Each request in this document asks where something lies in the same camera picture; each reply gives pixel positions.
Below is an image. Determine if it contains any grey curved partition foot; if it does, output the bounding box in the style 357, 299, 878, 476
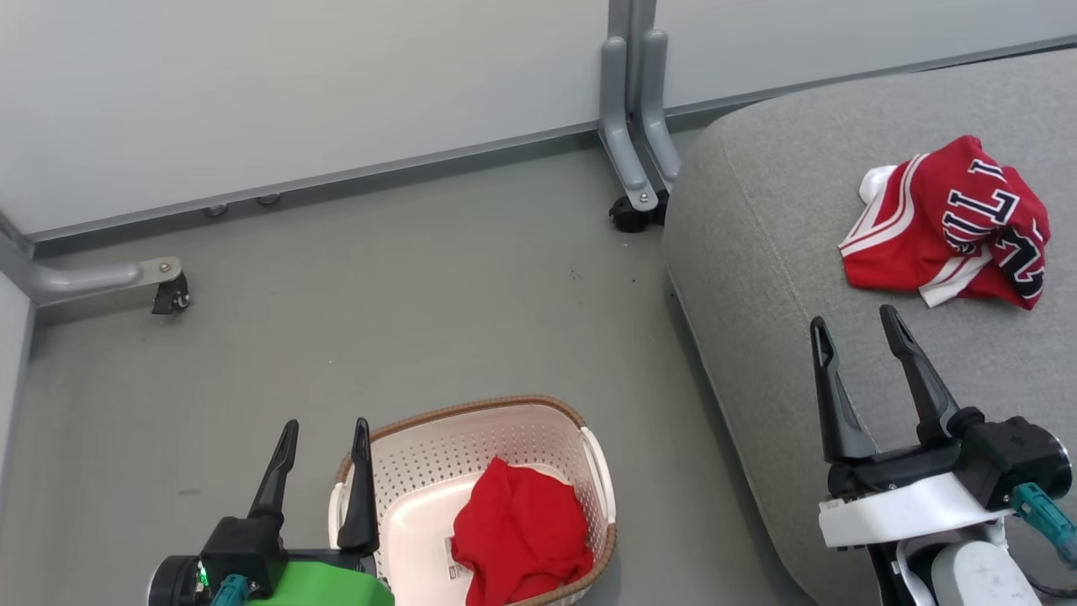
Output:
639, 29, 683, 192
600, 35, 661, 212

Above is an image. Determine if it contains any grey partition post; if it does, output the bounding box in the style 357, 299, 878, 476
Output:
607, 0, 657, 127

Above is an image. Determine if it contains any long grey partition foot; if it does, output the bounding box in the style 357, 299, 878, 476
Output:
0, 210, 183, 309

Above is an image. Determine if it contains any white perforated laundry basket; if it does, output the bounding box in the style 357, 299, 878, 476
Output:
328, 396, 618, 606

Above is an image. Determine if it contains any grey fabric sofa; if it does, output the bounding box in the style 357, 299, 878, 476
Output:
663, 46, 1077, 606

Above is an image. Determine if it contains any right teal plug cable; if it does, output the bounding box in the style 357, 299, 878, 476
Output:
1010, 483, 1077, 600

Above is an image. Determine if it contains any large black caster wheel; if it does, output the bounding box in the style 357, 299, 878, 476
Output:
609, 192, 671, 234

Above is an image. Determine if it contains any red jersey with white stripes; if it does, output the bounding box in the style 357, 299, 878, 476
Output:
839, 136, 1052, 311

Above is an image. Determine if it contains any plain red garment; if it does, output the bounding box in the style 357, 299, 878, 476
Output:
450, 457, 595, 606

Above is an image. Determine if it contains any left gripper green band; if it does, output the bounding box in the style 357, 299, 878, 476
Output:
244, 417, 396, 606

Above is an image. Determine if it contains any teal plug cable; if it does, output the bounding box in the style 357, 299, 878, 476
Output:
1010, 483, 1077, 600
210, 575, 253, 606

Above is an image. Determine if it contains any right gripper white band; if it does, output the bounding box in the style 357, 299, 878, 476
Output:
810, 305, 1011, 550

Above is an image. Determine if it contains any small black caster wheel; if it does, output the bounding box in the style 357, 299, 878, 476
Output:
151, 274, 191, 316

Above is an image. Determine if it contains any left teal plug cable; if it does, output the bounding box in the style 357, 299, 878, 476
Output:
210, 575, 253, 606

